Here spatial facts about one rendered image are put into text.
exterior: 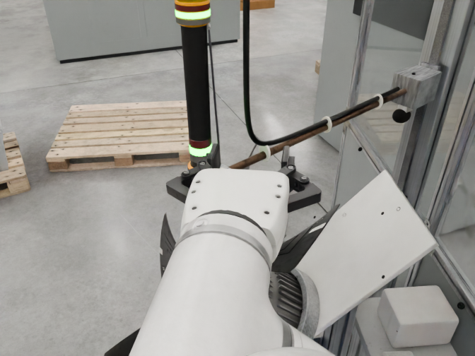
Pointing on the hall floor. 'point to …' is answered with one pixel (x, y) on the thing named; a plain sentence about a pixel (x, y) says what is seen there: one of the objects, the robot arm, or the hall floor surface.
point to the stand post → (338, 334)
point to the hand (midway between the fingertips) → (250, 159)
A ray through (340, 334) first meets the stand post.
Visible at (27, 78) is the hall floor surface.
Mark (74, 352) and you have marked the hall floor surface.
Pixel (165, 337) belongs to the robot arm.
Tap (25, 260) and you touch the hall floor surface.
